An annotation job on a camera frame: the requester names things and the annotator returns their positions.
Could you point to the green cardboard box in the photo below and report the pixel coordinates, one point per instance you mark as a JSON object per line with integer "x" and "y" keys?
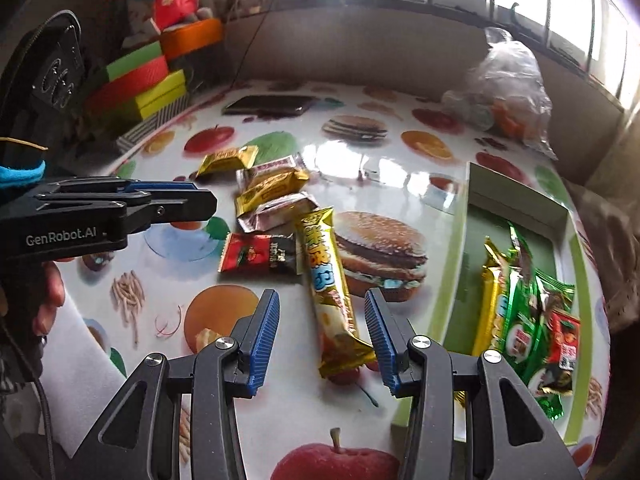
{"x": 460, "y": 270}

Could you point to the clear plastic bag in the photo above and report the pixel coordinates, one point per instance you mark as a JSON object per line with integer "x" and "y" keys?
{"x": 505, "y": 80}

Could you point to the orange fruit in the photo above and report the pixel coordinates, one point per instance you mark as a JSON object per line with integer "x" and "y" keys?
{"x": 510, "y": 117}

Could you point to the orange box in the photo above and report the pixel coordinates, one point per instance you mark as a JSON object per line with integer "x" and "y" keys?
{"x": 192, "y": 37}

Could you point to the black white striped box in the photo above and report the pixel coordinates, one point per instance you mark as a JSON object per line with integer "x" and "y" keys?
{"x": 155, "y": 127}

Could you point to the black smartphone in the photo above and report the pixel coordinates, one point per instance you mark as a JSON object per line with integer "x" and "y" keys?
{"x": 270, "y": 105}

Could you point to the small gold snack packet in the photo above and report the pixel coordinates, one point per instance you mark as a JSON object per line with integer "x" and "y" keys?
{"x": 225, "y": 160}
{"x": 270, "y": 187}

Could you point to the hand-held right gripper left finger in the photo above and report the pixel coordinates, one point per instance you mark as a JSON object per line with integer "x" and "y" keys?
{"x": 262, "y": 345}

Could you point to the light green box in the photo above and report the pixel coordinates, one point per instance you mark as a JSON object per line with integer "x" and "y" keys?
{"x": 135, "y": 60}

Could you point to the green cookie packet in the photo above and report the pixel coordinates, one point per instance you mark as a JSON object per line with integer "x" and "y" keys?
{"x": 520, "y": 330}
{"x": 550, "y": 290}

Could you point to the yellow box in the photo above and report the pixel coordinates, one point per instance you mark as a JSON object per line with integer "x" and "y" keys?
{"x": 160, "y": 95}

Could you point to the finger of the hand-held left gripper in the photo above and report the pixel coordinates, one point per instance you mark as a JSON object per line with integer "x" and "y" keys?
{"x": 175, "y": 205}
{"x": 150, "y": 186}

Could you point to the long yellow snack bar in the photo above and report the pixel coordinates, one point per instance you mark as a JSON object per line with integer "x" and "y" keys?
{"x": 325, "y": 280}
{"x": 492, "y": 300}

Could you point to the beige cloth bundle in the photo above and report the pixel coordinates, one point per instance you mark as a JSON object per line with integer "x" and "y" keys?
{"x": 610, "y": 250}

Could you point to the red textured box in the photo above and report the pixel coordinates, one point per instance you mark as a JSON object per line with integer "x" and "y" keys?
{"x": 127, "y": 85}

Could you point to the blue fuzzy cloth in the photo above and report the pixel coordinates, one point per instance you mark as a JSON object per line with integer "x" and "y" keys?
{"x": 22, "y": 174}

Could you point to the white foam sheet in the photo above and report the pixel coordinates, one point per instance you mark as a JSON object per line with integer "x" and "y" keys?
{"x": 85, "y": 360}

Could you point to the silver snack packet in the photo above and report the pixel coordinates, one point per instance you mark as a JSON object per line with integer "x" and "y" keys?
{"x": 277, "y": 212}
{"x": 272, "y": 164}

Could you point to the red black snack packet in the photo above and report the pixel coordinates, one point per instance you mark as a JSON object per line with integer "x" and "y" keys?
{"x": 562, "y": 340}
{"x": 250, "y": 255}

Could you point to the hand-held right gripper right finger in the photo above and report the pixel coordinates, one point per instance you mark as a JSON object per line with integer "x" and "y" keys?
{"x": 382, "y": 345}

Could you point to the person's left hand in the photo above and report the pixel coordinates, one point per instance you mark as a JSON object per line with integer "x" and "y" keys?
{"x": 52, "y": 300}

